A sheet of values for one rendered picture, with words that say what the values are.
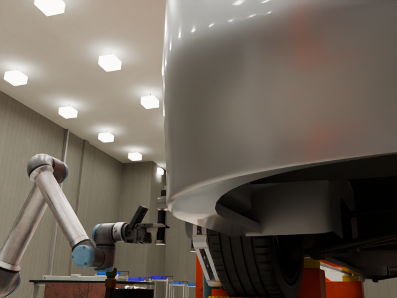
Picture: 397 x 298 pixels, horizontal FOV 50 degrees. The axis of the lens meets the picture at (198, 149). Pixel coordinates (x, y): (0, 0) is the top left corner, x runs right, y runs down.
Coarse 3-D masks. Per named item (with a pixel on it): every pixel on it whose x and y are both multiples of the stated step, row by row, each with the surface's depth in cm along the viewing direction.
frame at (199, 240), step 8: (200, 232) 173; (200, 240) 168; (208, 240) 168; (200, 248) 169; (208, 248) 168; (200, 256) 172; (208, 256) 170; (208, 264) 176; (208, 272) 175; (208, 280) 177; (216, 280) 175
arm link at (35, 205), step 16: (64, 176) 223; (32, 192) 216; (32, 208) 214; (16, 224) 213; (32, 224) 215; (16, 240) 212; (0, 256) 211; (16, 256) 212; (0, 272) 207; (16, 272) 213; (0, 288) 206; (16, 288) 216
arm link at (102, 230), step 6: (96, 228) 199; (102, 228) 198; (108, 228) 196; (96, 234) 198; (102, 234) 196; (108, 234) 195; (96, 240) 198; (102, 240) 196; (108, 240) 196; (114, 240) 195
